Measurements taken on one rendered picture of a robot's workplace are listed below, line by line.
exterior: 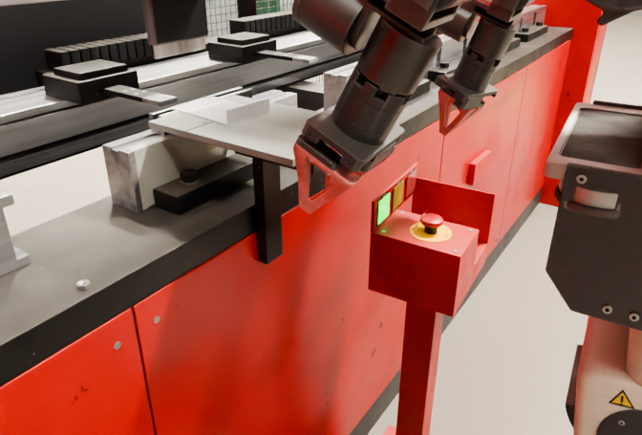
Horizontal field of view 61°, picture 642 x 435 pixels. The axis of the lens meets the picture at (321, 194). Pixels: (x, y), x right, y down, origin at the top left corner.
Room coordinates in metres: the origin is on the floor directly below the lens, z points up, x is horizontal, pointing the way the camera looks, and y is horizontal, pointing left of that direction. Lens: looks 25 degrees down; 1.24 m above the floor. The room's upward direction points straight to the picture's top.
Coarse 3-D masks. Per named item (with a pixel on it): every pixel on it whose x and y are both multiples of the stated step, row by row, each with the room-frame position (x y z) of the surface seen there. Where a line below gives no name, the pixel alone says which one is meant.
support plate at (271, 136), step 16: (272, 112) 0.79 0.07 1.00; (288, 112) 0.79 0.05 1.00; (304, 112) 0.79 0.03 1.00; (320, 112) 0.79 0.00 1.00; (160, 128) 0.73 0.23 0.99; (176, 128) 0.72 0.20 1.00; (208, 128) 0.72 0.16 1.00; (224, 128) 0.72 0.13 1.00; (240, 128) 0.72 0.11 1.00; (256, 128) 0.72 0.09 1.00; (272, 128) 0.72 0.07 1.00; (288, 128) 0.72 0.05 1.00; (224, 144) 0.66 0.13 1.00; (240, 144) 0.65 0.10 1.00; (256, 144) 0.65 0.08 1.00; (272, 144) 0.65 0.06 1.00; (288, 144) 0.65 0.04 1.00; (272, 160) 0.62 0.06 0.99; (288, 160) 0.60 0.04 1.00
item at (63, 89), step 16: (80, 64) 0.97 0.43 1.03; (96, 64) 0.97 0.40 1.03; (112, 64) 0.97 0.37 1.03; (48, 80) 0.94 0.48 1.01; (64, 80) 0.91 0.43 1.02; (80, 80) 0.90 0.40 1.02; (96, 80) 0.91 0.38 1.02; (112, 80) 0.94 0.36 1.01; (128, 80) 0.96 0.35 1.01; (64, 96) 0.91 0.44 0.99; (80, 96) 0.89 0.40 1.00; (96, 96) 0.91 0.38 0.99; (112, 96) 0.93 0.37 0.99; (128, 96) 0.88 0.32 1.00; (144, 96) 0.87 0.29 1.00; (160, 96) 0.87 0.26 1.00
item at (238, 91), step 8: (232, 88) 0.94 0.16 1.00; (240, 88) 0.94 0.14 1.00; (248, 88) 0.94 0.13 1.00; (208, 96) 0.89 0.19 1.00; (216, 96) 0.89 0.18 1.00; (240, 96) 0.91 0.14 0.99; (248, 96) 0.93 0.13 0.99; (152, 112) 0.79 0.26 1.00; (160, 112) 0.80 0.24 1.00; (168, 112) 0.81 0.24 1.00
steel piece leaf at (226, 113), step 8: (216, 104) 0.83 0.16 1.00; (224, 104) 0.83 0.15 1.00; (232, 104) 0.83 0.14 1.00; (240, 104) 0.83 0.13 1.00; (248, 104) 0.76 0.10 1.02; (256, 104) 0.77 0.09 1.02; (264, 104) 0.78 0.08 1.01; (192, 112) 0.79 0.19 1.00; (200, 112) 0.79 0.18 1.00; (208, 112) 0.79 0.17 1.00; (216, 112) 0.79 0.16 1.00; (224, 112) 0.79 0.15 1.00; (232, 112) 0.74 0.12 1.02; (240, 112) 0.75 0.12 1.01; (248, 112) 0.76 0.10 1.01; (256, 112) 0.77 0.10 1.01; (264, 112) 0.78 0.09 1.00; (216, 120) 0.74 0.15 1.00; (224, 120) 0.74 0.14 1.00; (232, 120) 0.74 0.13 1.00; (240, 120) 0.75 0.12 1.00
